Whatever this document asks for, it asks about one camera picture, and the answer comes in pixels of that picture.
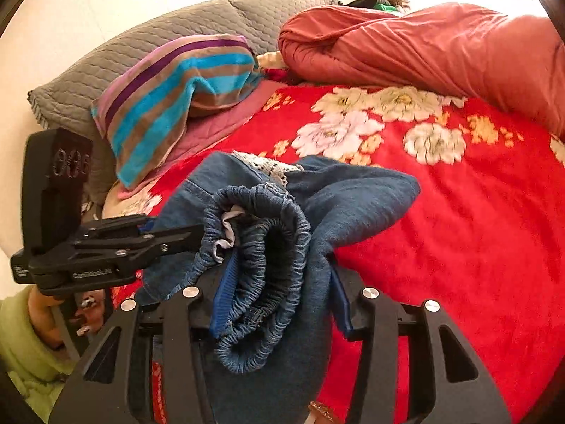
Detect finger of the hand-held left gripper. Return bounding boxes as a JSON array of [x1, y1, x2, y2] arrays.
[[73, 223, 205, 271], [84, 213, 158, 240]]

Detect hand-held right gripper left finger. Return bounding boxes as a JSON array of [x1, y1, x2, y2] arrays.
[[48, 254, 241, 424]]

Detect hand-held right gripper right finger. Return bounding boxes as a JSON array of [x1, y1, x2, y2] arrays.
[[330, 265, 513, 424]]

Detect blue denim shorts with lace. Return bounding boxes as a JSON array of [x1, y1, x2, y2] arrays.
[[135, 150, 422, 424]]

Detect person's left hand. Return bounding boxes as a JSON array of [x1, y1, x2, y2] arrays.
[[27, 285, 109, 352]]

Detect pink quilted pillow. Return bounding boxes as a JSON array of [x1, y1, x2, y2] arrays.
[[117, 78, 290, 201]]

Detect red floral blanket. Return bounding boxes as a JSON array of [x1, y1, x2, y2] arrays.
[[103, 84, 565, 424]]

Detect striped towel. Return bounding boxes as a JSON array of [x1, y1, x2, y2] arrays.
[[91, 34, 266, 190]]

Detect grey quilted pillow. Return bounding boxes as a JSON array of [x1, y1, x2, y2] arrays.
[[27, 0, 343, 206]]

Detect cream floral cloth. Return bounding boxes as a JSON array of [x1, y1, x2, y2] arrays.
[[256, 50, 290, 82]]

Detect salmon red quilt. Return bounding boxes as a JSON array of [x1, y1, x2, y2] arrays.
[[278, 2, 565, 142]]

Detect dark clothes pile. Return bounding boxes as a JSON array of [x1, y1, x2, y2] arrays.
[[342, 0, 411, 14]]

